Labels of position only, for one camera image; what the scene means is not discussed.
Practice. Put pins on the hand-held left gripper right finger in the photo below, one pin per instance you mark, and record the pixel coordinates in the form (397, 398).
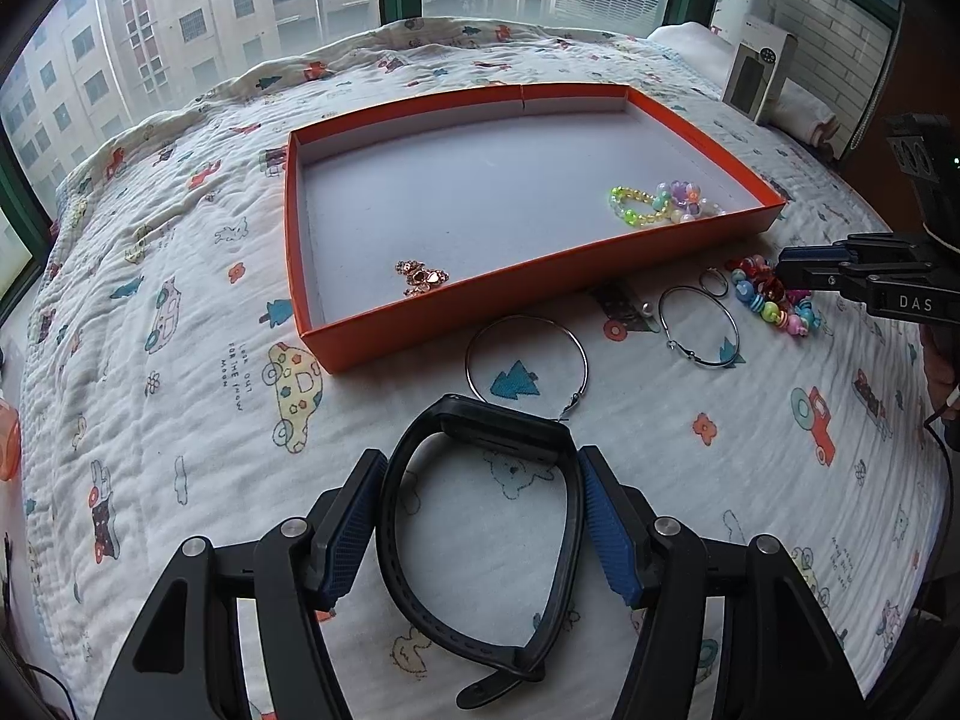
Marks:
(607, 525)

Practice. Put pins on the white printed cartoon blanket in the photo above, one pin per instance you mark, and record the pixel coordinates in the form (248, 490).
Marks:
(187, 240)

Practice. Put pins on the folded white towel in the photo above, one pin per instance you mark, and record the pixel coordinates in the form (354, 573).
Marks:
(802, 116)

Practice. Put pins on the rose gold charm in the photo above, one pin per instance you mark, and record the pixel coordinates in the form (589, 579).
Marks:
(420, 279)

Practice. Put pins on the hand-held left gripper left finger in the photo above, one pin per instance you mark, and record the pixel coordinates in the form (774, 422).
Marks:
(352, 517)

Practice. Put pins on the orange water bottle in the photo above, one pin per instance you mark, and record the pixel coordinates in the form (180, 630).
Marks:
(7, 442)

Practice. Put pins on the orange cardboard tray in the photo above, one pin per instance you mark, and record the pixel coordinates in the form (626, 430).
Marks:
(465, 187)

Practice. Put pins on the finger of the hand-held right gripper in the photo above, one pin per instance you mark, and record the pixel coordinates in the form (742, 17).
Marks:
(810, 264)
(885, 249)

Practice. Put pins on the white grey product box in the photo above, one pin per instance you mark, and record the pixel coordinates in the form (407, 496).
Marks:
(757, 75)

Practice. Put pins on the black fitness wrist band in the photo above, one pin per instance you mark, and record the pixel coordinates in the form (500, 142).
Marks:
(495, 427)

